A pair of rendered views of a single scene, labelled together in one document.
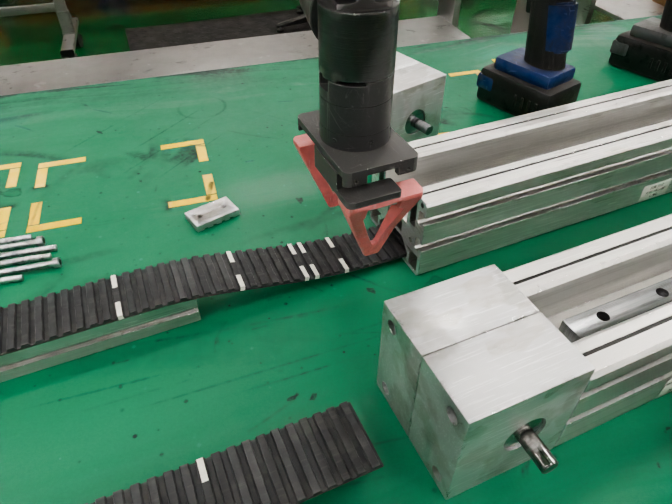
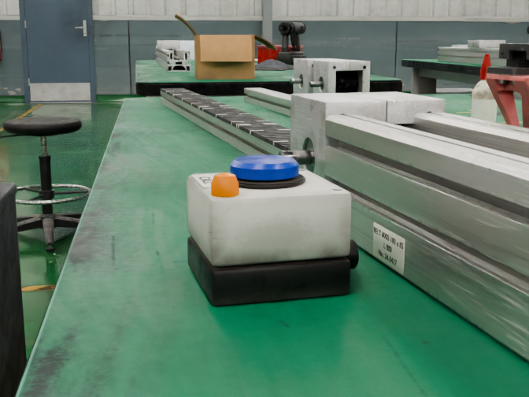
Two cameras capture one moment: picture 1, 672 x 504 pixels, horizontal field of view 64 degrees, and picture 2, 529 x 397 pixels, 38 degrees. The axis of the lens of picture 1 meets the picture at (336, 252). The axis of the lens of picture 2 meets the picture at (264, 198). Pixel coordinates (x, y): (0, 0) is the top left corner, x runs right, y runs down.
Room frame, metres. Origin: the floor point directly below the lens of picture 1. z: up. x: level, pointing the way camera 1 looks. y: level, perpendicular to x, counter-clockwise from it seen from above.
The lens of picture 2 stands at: (0.23, -0.73, 0.92)
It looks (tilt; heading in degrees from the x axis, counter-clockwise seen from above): 12 degrees down; 99
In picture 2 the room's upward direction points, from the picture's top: straight up
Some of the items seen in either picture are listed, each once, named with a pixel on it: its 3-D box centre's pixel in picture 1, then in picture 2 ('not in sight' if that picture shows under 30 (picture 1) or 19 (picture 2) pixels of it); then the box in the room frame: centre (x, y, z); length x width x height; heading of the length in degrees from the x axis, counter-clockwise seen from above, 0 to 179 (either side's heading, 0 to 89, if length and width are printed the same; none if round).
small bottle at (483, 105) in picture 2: not in sight; (484, 93); (0.38, 0.48, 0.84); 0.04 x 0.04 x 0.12
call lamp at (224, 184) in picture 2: not in sight; (224, 183); (0.15, -0.34, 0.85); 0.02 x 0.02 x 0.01
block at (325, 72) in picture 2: not in sight; (334, 83); (0.13, 0.89, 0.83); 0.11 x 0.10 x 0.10; 23
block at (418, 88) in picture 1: (393, 113); not in sight; (0.60, -0.07, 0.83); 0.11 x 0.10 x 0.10; 37
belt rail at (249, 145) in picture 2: not in sight; (212, 117); (-0.04, 0.49, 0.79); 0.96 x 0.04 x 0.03; 114
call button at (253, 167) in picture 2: not in sight; (264, 175); (0.17, -0.30, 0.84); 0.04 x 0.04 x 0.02
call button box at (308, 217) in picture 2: not in sight; (278, 228); (0.17, -0.29, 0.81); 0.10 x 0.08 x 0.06; 24
